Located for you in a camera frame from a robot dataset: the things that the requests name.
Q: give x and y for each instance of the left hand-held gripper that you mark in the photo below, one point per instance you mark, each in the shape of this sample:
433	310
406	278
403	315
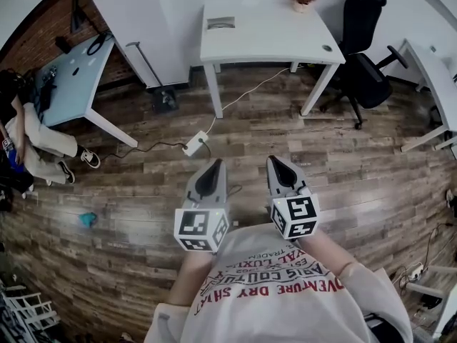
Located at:
200	227

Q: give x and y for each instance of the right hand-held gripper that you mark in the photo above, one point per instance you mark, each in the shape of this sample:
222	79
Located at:
294	214

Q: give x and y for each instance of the person's left forearm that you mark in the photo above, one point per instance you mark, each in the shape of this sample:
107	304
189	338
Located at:
189	281

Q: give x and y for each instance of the person's right forearm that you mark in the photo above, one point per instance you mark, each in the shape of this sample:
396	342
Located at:
328	259

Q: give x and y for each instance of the teal crumpled cloth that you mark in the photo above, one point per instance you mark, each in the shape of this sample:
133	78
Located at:
88	219

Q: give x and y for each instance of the white red-print t-shirt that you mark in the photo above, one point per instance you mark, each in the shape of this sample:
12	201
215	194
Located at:
285	306

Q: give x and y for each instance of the black office chair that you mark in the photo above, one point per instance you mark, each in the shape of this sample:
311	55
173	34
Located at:
367	73

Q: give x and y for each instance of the small white power strip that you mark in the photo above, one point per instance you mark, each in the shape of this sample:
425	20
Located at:
416	271

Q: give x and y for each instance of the light blue desk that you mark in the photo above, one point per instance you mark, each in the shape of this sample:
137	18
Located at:
68	88

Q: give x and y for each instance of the plain white desk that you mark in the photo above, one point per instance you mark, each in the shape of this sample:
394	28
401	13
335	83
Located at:
432	73

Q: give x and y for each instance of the spare grey gripper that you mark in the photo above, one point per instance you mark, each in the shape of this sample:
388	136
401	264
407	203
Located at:
50	76

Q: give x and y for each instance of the white frame stand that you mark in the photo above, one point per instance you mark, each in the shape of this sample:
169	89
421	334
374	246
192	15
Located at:
439	298

